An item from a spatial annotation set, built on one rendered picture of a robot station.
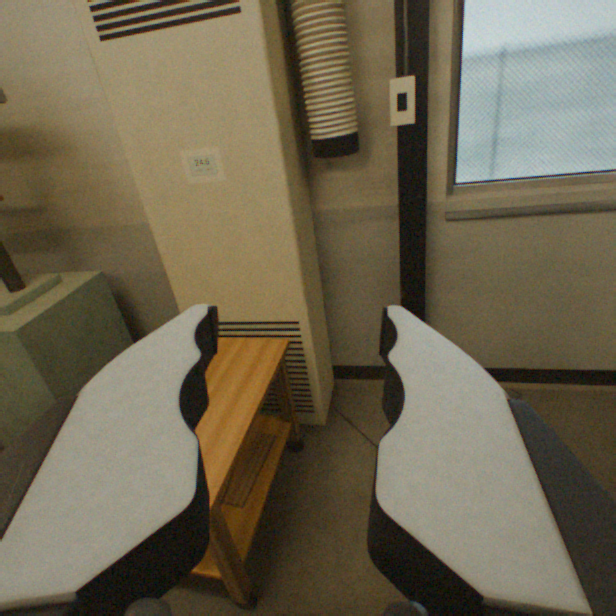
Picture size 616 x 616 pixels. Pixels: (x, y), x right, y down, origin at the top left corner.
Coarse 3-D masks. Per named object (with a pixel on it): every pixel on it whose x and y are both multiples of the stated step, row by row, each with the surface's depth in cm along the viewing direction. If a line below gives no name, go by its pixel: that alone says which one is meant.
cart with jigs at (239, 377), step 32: (224, 352) 137; (256, 352) 134; (224, 384) 122; (256, 384) 120; (288, 384) 144; (224, 416) 110; (256, 416) 110; (288, 416) 150; (224, 448) 100; (256, 448) 140; (224, 480) 92; (256, 480) 131; (224, 512) 123; (256, 512) 121; (224, 544) 97; (224, 576) 104
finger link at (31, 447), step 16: (64, 400) 8; (48, 416) 8; (64, 416) 8; (32, 432) 7; (48, 432) 7; (16, 448) 7; (32, 448) 7; (48, 448) 7; (0, 464) 7; (16, 464) 7; (32, 464) 7; (0, 480) 6; (16, 480) 6; (32, 480) 6; (0, 496) 6; (16, 496) 6; (0, 512) 6; (0, 528) 6; (32, 608) 5; (48, 608) 5; (64, 608) 5
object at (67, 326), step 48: (0, 96) 118; (0, 240) 147; (0, 288) 159; (48, 288) 161; (96, 288) 170; (0, 336) 136; (48, 336) 146; (96, 336) 169; (0, 384) 150; (48, 384) 146; (0, 432) 168
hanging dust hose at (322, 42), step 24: (312, 0) 104; (336, 0) 107; (312, 24) 107; (336, 24) 108; (312, 48) 110; (336, 48) 110; (312, 72) 114; (336, 72) 113; (312, 96) 117; (336, 96) 115; (312, 120) 121; (336, 120) 119; (312, 144) 127; (336, 144) 121
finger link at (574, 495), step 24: (528, 408) 8; (528, 432) 7; (552, 432) 7; (552, 456) 7; (552, 480) 6; (576, 480) 6; (552, 504) 6; (576, 504) 6; (600, 504) 6; (576, 528) 6; (600, 528) 6; (576, 552) 5; (600, 552) 5; (600, 576) 5; (600, 600) 5
